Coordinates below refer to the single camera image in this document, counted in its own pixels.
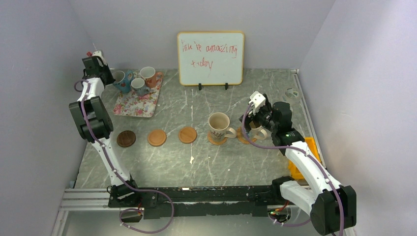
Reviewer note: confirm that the yellow orange object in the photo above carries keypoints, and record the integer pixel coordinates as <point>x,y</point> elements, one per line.
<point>294,171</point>

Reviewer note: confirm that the small light blue mug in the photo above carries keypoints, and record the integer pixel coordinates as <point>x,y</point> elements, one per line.
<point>138,85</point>

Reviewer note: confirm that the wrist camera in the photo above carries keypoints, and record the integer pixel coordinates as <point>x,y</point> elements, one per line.
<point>256,101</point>
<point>99,54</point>

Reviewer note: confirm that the cream seahorse mug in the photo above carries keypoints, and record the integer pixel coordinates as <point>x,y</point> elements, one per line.
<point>258,132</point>

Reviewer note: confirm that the black whiteboard stand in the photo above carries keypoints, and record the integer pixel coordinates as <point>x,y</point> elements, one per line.
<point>201,86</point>

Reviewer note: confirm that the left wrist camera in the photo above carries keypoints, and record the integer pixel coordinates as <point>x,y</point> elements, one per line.
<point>99,54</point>

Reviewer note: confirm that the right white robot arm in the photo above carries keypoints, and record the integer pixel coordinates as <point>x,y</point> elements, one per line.
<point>331,206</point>

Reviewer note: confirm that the yellow framed whiteboard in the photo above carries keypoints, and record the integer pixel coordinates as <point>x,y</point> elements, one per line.
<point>210,58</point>

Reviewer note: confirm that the cream coral pattern mug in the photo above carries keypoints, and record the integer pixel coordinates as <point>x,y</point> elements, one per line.
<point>220,128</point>

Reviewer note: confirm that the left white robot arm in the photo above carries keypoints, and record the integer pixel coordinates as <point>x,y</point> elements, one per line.
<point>94,123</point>

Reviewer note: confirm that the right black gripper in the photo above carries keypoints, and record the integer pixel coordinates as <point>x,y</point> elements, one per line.
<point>251,117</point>

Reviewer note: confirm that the orange floral mug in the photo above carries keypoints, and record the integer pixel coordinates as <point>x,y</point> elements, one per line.
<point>150,76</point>

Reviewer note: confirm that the clear tape roll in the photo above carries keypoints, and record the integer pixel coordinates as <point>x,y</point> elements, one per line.
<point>291,95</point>

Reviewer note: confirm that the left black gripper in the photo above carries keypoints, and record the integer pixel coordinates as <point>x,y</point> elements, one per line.
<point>110,79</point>

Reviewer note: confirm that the teal blue mug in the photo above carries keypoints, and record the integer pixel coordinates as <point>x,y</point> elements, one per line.
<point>123,80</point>

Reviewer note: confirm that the floral serving tray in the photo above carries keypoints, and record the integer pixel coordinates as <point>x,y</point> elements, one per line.
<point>132,105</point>

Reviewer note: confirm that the light wooden coaster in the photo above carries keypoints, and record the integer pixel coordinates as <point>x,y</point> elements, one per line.
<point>187,135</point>
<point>157,137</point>

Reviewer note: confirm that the dark walnut wooden coaster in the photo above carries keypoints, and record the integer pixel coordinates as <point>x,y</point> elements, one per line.
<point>126,138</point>

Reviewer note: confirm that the woven rattan coaster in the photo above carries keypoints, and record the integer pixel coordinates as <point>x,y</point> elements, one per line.
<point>242,139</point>
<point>212,141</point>

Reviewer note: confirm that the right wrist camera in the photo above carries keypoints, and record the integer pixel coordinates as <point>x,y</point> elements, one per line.
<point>256,101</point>

